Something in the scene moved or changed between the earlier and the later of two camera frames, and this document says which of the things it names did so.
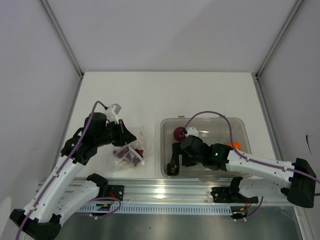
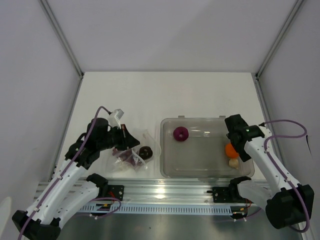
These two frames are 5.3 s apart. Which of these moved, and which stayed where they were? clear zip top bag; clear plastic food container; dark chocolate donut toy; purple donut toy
Moved: dark chocolate donut toy; clear zip top bag
Stayed: purple donut toy; clear plastic food container
